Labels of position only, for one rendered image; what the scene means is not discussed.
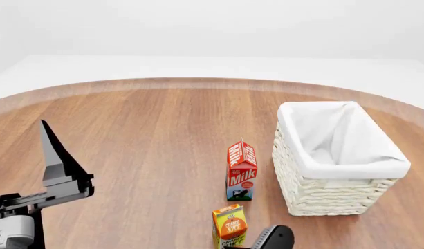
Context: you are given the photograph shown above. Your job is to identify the white cloth basket liner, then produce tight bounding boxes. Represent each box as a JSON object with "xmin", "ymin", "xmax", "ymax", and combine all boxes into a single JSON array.
[{"xmin": 276, "ymin": 100, "xmax": 412, "ymax": 181}]

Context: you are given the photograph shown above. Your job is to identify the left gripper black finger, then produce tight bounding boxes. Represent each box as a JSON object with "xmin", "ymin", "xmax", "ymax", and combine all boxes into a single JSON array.
[{"xmin": 42, "ymin": 119, "xmax": 95, "ymax": 199}]

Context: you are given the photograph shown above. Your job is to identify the orange juice carton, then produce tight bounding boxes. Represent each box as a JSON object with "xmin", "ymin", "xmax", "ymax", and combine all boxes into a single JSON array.
[{"xmin": 212, "ymin": 203, "xmax": 249, "ymax": 249}]

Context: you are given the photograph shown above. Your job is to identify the red and white milk carton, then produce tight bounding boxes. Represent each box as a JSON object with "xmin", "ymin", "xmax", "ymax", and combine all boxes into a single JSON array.
[{"xmin": 226, "ymin": 137, "xmax": 259, "ymax": 203}]

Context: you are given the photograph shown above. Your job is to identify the left gripper grey-lit finger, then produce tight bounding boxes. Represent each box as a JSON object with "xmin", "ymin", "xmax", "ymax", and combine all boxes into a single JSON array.
[{"xmin": 39, "ymin": 119, "xmax": 75, "ymax": 189}]

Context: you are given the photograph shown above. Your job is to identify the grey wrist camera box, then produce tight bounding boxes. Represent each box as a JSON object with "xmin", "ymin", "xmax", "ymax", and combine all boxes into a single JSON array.
[{"xmin": 0, "ymin": 215, "xmax": 35, "ymax": 249}]

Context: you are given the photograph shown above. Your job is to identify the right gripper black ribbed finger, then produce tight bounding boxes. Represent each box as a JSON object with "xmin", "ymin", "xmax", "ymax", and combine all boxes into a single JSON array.
[{"xmin": 250, "ymin": 224, "xmax": 296, "ymax": 249}]

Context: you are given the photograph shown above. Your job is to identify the white wicker basket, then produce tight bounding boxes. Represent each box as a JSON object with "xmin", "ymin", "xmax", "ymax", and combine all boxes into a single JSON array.
[{"xmin": 271, "ymin": 100, "xmax": 412, "ymax": 217}]

